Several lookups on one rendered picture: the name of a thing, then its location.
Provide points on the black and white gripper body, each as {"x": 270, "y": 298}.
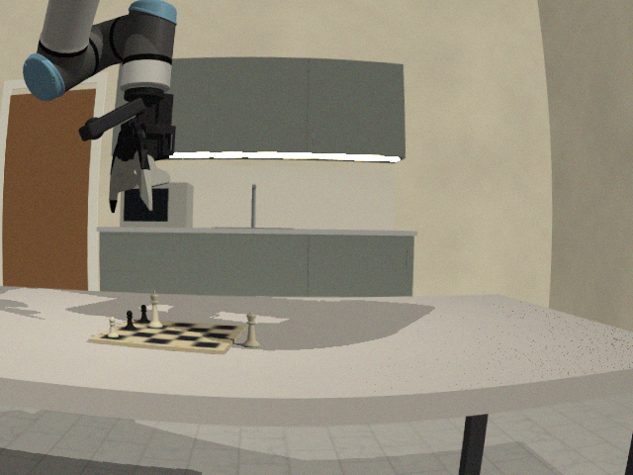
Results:
{"x": 159, "y": 112}

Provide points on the black pawn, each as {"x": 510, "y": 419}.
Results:
{"x": 143, "y": 315}
{"x": 130, "y": 325}

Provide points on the black and cream chessboard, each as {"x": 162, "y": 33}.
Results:
{"x": 175, "y": 336}

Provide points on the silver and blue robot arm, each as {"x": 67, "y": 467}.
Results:
{"x": 145, "y": 36}

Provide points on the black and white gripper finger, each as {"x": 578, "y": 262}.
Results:
{"x": 123, "y": 178}
{"x": 147, "y": 177}

